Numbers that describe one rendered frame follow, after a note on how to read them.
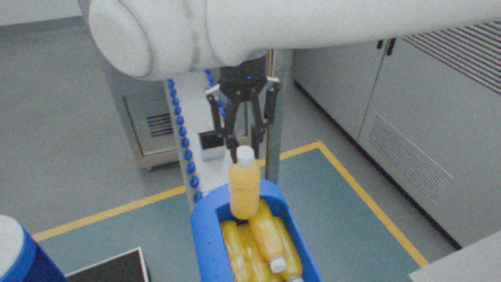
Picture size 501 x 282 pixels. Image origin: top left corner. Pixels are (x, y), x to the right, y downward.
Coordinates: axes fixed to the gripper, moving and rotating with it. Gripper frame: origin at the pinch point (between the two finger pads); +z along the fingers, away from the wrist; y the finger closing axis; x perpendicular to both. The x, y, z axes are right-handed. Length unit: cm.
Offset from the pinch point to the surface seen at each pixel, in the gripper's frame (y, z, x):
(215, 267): 9.8, 28.1, 8.8
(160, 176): 29, 146, -133
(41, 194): 111, 146, -142
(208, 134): 0, 39, -49
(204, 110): -3, 53, -84
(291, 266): -9.5, 38.1, 9.2
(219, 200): 5.0, 24.5, -6.8
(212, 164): 1, 54, -47
